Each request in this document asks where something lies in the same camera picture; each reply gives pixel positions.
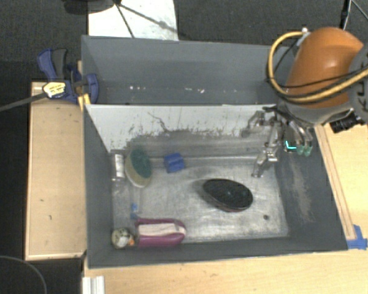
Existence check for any clear plastic bottle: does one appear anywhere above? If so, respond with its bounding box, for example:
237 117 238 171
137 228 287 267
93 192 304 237
111 153 142 222

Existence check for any green and yellow round sponge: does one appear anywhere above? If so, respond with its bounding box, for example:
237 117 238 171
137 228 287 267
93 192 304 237
124 146 153 189

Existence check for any black cylinder on white bracket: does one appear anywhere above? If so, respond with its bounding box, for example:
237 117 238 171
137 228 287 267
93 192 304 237
328 110 366 134

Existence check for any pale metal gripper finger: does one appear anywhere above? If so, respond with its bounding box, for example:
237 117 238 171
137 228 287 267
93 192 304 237
251 147 280 179
240 110 274 138

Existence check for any white spotted toy ball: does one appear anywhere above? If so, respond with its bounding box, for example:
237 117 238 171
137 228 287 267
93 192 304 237
110 227 136 250

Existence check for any black oval brush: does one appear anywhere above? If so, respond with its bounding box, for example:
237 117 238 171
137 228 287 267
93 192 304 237
201 178 254 213

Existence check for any blue block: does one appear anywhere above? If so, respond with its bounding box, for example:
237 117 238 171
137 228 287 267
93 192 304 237
163 152 185 174

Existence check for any grey metal bin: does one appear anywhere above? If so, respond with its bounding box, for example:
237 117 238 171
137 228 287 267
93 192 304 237
80 34 349 270

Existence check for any pale wood board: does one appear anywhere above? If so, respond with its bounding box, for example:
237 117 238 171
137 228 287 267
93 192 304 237
24 81 88 262

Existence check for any purple and white pouch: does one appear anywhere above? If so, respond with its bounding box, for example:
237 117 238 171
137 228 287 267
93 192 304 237
134 218 188 249

